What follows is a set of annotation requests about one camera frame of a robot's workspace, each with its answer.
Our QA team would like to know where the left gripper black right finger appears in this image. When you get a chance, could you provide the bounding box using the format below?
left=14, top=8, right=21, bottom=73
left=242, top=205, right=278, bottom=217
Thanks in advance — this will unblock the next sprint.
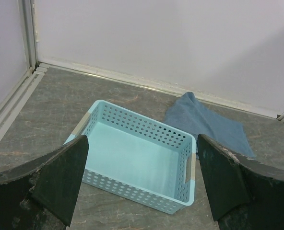
left=197, top=135, right=284, bottom=230

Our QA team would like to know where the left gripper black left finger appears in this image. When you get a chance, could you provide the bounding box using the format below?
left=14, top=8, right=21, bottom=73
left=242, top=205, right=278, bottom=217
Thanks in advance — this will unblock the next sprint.
left=0, top=135, right=89, bottom=230

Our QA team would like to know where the light blue plastic basket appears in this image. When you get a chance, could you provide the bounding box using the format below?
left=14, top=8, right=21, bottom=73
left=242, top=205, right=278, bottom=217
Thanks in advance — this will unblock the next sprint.
left=68, top=100, right=196, bottom=214

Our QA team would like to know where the blue folded cloth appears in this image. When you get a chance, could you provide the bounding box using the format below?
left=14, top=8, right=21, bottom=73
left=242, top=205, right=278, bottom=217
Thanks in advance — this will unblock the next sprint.
left=164, top=92, right=255, bottom=158

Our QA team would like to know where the aluminium frame post left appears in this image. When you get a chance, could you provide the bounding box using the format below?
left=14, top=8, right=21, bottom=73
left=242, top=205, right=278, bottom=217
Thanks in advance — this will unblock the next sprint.
left=18, top=0, right=39, bottom=72

